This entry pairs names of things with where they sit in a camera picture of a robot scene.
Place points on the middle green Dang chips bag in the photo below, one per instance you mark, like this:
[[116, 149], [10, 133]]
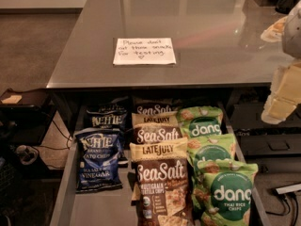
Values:
[[209, 150]]

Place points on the black side cabinet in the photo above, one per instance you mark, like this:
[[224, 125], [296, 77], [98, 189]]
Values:
[[31, 117]]

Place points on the front green Dang chips bag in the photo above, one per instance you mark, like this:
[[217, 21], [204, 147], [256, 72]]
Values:
[[224, 190]]

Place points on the rear brown Sea Salt bag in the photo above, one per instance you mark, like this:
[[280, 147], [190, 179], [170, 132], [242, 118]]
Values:
[[152, 107]]

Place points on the green dang chips bag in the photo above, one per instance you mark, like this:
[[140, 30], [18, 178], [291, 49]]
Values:
[[200, 121], [209, 150], [224, 190]]

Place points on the rear green Dang chips bag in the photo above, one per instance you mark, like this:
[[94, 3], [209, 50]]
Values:
[[200, 121]]

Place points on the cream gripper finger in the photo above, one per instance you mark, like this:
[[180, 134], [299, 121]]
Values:
[[286, 83], [276, 111]]

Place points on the brown sea salt bag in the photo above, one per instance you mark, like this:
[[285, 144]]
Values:
[[162, 178], [149, 129], [152, 107]]

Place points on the yellow sticky note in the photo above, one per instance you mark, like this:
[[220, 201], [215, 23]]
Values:
[[12, 100]]

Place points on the white handwritten paper note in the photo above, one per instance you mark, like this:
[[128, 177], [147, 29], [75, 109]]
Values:
[[144, 51]]

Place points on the blue kettle chip bag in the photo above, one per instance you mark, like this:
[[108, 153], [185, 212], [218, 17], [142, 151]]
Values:
[[99, 161], [109, 116]]

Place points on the front brown Sea Salt bag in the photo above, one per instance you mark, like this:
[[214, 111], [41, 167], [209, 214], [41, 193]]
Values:
[[162, 178]]

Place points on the middle brown Sea Salt bag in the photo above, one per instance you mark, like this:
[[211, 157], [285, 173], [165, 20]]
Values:
[[149, 129]]

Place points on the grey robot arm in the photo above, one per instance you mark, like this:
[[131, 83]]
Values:
[[291, 38]]

